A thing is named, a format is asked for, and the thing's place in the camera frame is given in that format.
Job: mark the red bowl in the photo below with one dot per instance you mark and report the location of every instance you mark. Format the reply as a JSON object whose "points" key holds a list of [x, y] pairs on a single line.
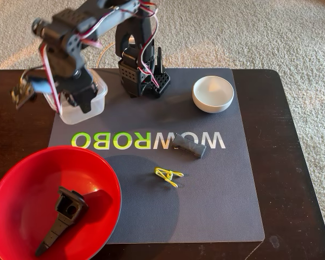
{"points": [[21, 176]]}

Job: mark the dark grey WOWROBO mat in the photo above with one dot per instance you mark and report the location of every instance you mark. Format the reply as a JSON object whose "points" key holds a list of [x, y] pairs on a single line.
{"points": [[205, 211]]}

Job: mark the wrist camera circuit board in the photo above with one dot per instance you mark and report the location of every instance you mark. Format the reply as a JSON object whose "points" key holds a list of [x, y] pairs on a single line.
{"points": [[23, 93]]}

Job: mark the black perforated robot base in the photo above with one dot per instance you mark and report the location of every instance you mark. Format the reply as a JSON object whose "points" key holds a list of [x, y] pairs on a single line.
{"points": [[130, 78]]}

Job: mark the black printed jaw part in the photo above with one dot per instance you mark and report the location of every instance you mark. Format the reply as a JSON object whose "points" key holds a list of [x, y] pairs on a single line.
{"points": [[67, 208]]}

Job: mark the clear plastic container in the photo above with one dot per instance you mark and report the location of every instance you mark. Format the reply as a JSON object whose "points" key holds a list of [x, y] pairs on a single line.
{"points": [[78, 117]]}

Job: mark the white bowl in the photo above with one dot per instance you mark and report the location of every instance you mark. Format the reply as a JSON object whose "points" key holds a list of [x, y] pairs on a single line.
{"points": [[212, 92]]}

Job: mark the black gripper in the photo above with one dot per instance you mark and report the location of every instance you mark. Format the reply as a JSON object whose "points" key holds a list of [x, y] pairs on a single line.
{"points": [[83, 95]]}

